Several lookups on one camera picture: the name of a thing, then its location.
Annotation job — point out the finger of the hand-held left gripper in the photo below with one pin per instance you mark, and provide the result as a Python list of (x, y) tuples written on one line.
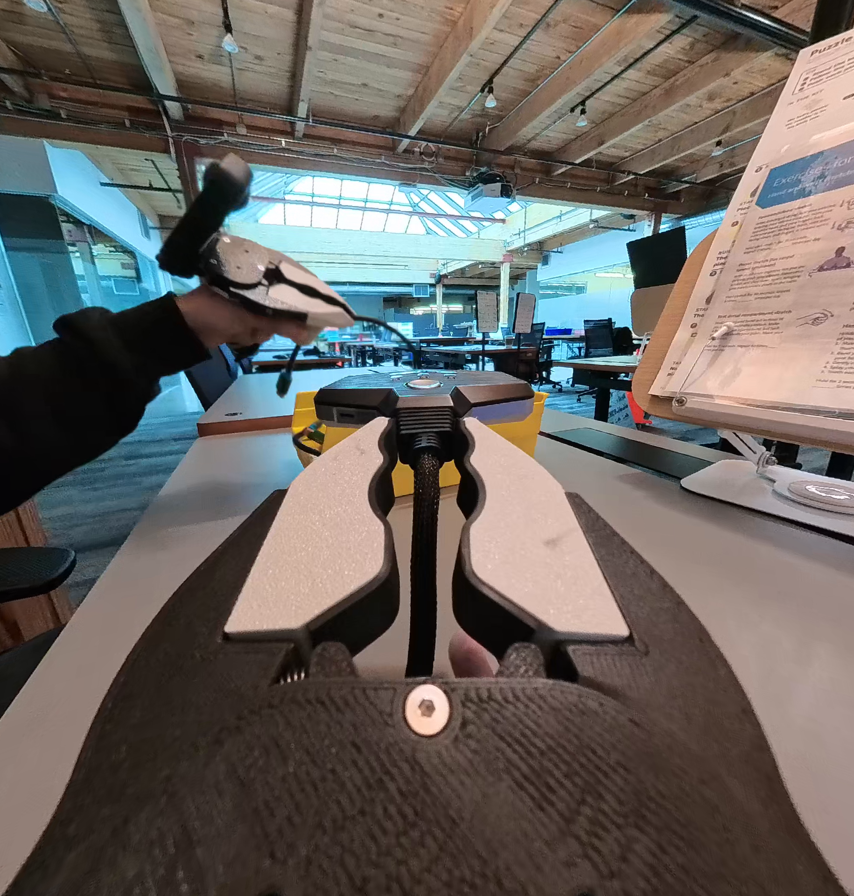
[(308, 308), (273, 262)]

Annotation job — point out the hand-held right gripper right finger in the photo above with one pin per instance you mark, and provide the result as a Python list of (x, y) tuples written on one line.
[(539, 553)]

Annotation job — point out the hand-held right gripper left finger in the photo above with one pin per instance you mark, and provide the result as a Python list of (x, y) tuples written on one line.
[(308, 546)]

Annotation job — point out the yellow plastic bin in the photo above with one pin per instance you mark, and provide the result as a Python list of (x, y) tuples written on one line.
[(304, 409)]

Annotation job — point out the black usb hub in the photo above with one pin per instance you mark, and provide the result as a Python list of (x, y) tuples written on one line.
[(490, 399)]

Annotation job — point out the person's left forearm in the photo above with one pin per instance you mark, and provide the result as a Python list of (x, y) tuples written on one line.
[(70, 399)]

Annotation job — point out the person's left hand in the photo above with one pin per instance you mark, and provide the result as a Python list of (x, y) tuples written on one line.
[(224, 320)]

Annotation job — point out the person's right hand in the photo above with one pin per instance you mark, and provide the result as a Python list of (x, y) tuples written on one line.
[(469, 658)]

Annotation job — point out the wood edged table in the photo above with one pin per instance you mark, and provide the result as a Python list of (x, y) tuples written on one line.
[(259, 402)]

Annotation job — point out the dark blue office chair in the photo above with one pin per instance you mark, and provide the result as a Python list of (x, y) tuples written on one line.
[(213, 378)]

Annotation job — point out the ceiling pendant lamp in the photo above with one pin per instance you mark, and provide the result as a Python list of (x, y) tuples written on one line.
[(229, 42), (490, 98), (581, 117)]

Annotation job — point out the white board on stand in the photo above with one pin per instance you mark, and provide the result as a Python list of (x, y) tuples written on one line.
[(487, 311), (523, 313)]

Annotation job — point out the ceiling projector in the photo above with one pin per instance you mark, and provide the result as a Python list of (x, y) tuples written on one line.
[(490, 197)]

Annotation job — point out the wooden document stand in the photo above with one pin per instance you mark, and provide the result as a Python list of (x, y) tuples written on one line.
[(668, 329)]

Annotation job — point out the black office chair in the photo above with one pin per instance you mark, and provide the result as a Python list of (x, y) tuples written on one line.
[(21, 570)]

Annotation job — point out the wooden pillar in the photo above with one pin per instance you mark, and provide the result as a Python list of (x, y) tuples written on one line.
[(14, 528)]

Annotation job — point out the black monitor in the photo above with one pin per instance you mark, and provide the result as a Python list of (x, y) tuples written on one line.
[(656, 257)]

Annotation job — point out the instruction sheet blue header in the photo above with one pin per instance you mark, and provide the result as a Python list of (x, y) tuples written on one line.
[(784, 294)]

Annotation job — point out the white instruction sheet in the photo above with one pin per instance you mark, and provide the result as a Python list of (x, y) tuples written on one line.
[(840, 77)]

